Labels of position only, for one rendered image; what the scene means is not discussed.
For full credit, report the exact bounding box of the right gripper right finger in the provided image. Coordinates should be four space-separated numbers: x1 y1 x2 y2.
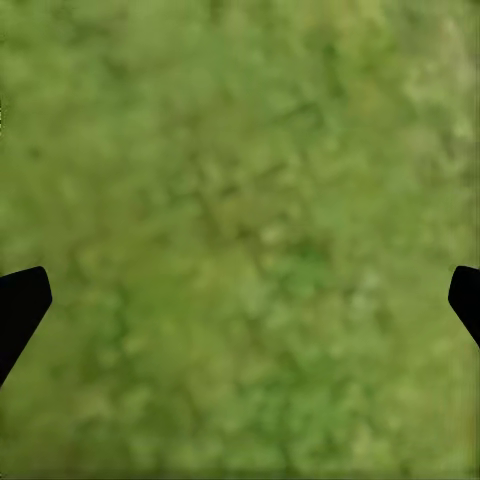
448 266 480 346

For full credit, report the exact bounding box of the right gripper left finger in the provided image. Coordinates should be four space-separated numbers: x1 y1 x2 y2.
0 266 52 386

